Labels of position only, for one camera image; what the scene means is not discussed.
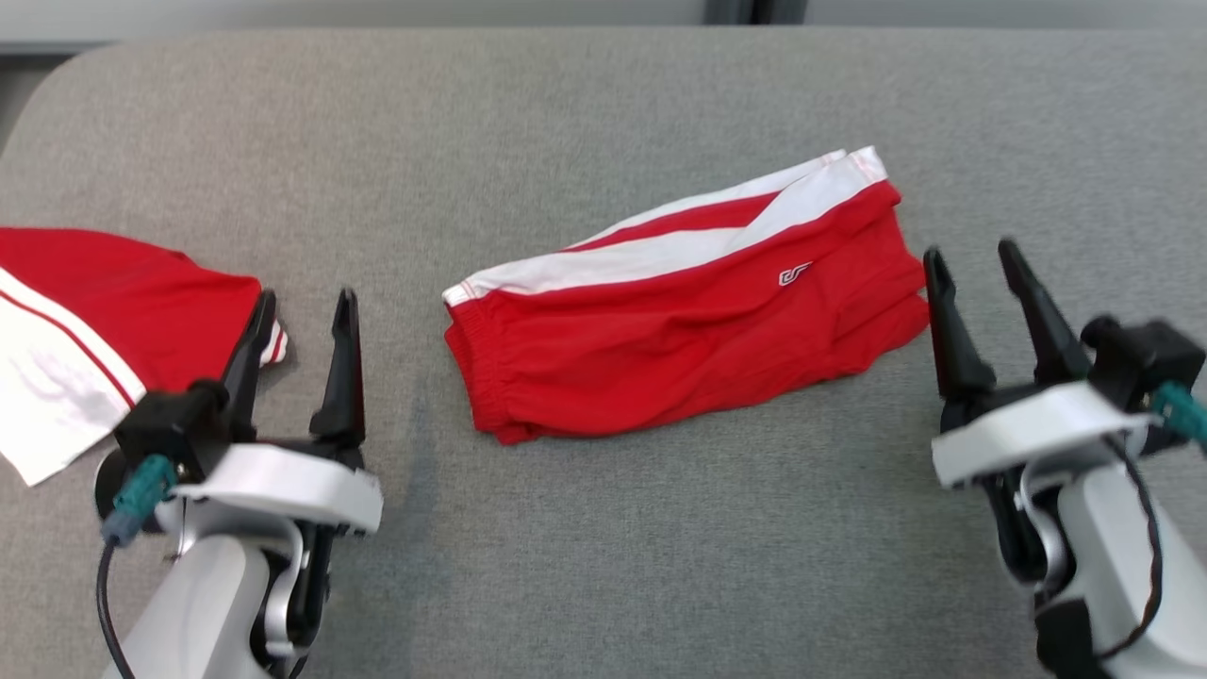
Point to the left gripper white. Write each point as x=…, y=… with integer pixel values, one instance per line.
x=302, y=486

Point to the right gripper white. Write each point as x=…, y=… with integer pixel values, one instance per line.
x=1028, y=429

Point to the red Bulls basketball jersey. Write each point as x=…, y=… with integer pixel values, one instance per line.
x=113, y=292

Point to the red shorts with white stripe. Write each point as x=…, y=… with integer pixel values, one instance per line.
x=660, y=330

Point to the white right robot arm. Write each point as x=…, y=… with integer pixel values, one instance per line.
x=1113, y=538

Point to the grey fabric sofa seat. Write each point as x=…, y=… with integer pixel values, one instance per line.
x=603, y=566

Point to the grey skirting strip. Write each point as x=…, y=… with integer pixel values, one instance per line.
x=28, y=48

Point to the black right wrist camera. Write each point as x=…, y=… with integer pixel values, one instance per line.
x=1141, y=363

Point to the teal right camera connector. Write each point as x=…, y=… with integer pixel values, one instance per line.
x=1183, y=410

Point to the teal camera connector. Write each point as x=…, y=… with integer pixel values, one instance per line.
x=1183, y=410
x=140, y=500

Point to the teal left camera connector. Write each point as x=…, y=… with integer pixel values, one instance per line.
x=140, y=500

